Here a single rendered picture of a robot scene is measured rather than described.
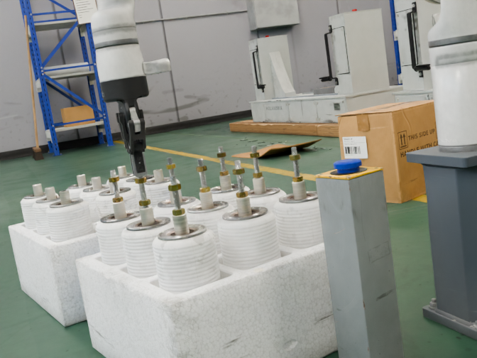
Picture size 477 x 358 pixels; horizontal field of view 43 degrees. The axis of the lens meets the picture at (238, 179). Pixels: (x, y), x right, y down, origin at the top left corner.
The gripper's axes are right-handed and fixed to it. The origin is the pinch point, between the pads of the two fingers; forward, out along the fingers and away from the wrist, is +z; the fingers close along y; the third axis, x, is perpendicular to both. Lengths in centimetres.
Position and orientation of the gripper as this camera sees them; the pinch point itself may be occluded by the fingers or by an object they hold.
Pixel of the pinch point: (138, 164)
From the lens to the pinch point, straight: 101.7
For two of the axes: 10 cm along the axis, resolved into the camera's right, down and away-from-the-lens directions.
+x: 9.3, -1.9, 3.0
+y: 3.2, 1.0, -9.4
